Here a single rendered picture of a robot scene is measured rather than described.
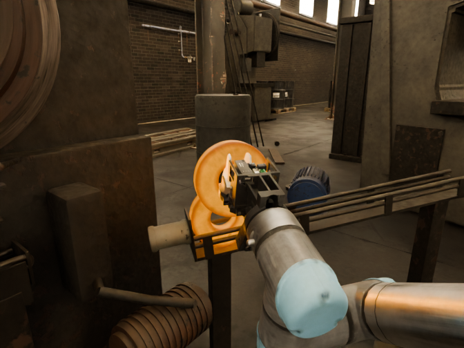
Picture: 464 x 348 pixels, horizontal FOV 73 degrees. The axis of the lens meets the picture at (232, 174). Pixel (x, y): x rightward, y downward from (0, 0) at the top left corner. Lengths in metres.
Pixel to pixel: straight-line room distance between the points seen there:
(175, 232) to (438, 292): 0.52
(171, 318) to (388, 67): 2.48
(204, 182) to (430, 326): 0.41
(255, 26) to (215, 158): 7.72
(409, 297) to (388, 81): 2.49
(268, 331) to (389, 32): 2.63
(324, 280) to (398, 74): 2.54
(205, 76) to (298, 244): 4.58
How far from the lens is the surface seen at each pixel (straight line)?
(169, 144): 4.69
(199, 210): 0.73
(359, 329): 0.50
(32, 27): 0.63
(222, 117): 3.09
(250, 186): 0.48
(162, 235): 0.74
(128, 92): 0.90
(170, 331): 0.76
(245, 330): 1.50
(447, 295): 0.39
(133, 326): 0.74
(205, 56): 4.91
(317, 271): 0.37
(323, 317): 0.38
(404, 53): 2.83
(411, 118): 2.78
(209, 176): 0.61
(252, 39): 8.26
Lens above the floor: 1.01
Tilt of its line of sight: 16 degrees down
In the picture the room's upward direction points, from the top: straight up
